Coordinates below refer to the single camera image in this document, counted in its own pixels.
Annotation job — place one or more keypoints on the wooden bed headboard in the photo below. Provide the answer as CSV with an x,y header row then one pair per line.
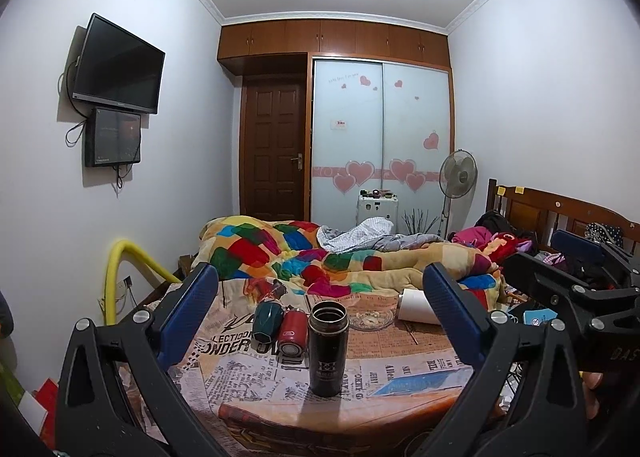
x,y
535,209

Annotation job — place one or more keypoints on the dark twig decoration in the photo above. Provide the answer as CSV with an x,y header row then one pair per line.
x,y
420,224

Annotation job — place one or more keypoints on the grey striped cloth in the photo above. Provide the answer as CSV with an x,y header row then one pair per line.
x,y
360,234

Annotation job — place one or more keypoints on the small black wall monitor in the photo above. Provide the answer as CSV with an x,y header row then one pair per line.
x,y
112,137

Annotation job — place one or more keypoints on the red paper bag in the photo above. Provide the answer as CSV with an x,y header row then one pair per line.
x,y
47,407

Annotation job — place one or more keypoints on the standing electric fan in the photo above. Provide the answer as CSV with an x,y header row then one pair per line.
x,y
458,173

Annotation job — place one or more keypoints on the colourful patchwork blanket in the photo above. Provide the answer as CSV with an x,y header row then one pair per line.
x,y
280,249

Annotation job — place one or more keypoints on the wall socket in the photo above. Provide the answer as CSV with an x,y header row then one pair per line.
x,y
125,285

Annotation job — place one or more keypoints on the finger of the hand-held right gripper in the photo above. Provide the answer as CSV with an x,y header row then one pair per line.
x,y
577,244
542,277

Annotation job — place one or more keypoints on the small white appliance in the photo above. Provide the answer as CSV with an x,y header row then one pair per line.
x,y
377,212

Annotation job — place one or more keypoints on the glass dish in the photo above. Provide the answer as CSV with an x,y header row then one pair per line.
x,y
370,321

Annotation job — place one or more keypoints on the newspaper print tablecloth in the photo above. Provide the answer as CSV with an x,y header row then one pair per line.
x,y
260,387

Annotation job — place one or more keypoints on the person's right hand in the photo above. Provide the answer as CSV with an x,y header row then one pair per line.
x,y
593,394

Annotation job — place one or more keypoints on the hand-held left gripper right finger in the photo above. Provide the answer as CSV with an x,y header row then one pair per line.
x,y
450,309

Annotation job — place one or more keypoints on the red cup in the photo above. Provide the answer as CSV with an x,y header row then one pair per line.
x,y
292,332

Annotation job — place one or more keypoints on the brown wooden door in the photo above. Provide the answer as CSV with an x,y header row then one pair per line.
x,y
272,152

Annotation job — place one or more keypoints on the black clothing pile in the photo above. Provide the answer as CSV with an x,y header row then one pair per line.
x,y
495,223

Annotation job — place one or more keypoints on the black insulated cup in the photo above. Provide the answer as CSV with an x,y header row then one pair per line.
x,y
327,352

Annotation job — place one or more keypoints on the sliding wardrobe with heart stickers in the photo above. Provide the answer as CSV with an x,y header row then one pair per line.
x,y
350,137

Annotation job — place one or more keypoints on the black white patterned bag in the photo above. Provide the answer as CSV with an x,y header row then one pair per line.
x,y
604,234

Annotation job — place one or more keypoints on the green cup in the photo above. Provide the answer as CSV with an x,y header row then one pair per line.
x,y
266,329

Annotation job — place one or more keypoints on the yellow foam tube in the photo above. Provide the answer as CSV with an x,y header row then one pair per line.
x,y
112,267

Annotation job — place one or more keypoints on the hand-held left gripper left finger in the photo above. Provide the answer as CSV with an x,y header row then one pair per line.
x,y
187,309

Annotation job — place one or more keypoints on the red plush toy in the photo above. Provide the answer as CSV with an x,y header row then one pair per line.
x,y
507,244

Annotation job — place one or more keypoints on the wall-mounted black television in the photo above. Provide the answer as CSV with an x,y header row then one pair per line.
x,y
117,64

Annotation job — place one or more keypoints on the brown overhead cabinet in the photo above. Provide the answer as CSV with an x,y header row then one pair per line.
x,y
330,39

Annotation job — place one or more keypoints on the white cup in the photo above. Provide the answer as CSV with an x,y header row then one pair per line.
x,y
416,306

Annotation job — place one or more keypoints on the pink cloth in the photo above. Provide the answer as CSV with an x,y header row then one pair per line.
x,y
472,237

